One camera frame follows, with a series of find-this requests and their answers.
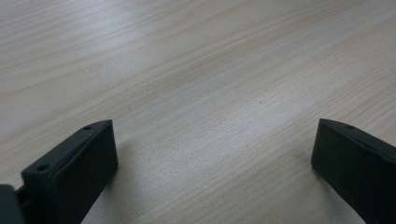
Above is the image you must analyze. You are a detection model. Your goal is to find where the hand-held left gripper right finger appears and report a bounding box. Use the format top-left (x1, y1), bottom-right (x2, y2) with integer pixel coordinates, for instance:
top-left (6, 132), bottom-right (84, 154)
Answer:
top-left (310, 118), bottom-right (396, 224)

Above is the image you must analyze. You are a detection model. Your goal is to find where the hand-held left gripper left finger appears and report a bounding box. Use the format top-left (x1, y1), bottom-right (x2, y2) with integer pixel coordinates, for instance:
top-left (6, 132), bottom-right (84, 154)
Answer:
top-left (21, 119), bottom-right (120, 224)

